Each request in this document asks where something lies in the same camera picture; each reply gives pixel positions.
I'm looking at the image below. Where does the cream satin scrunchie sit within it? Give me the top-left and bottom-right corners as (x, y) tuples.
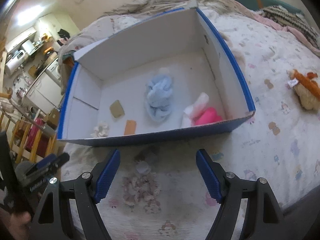
(91, 122), (110, 138)

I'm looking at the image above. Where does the orange sponge piece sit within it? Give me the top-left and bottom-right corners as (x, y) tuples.
(124, 120), (137, 135)

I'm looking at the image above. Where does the tan sponge piece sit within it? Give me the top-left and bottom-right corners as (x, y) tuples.
(110, 100), (125, 119)

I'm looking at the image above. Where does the white sock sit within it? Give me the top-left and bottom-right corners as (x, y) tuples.
(181, 92), (209, 128)

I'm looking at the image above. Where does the light blue plush toy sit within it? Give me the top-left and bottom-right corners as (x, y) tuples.
(144, 68), (173, 122)

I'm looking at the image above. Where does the pink rubber duck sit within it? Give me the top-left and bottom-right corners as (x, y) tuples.
(194, 107), (223, 126)

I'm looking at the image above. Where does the yellow wooden chair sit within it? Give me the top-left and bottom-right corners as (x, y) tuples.
(1, 109), (57, 164)

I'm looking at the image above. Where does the floral fabric scrunchie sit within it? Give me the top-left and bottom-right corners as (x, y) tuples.
(122, 160), (161, 214)

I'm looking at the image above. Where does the white patterned bed sheet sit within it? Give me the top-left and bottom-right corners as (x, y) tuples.
(61, 10), (319, 239)

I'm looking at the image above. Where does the white kitchen cabinet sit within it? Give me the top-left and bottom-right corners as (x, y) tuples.
(24, 72), (62, 113)

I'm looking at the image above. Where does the white washing machine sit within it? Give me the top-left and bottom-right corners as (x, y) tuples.
(45, 59), (61, 86)

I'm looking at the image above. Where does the blue and white cardboard box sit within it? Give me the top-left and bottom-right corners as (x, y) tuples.
(57, 8), (255, 147)

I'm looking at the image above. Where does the orange and cream plush toy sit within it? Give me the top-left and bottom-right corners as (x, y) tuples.
(288, 69), (319, 111)

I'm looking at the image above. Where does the striped knitted pillow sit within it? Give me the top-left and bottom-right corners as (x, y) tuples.
(259, 5), (319, 49)

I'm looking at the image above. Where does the beige rumpled blanket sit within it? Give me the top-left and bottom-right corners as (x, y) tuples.
(58, 0), (257, 58)

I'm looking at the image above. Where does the teal headboard cushion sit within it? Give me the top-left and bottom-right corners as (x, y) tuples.
(235, 0), (304, 15)

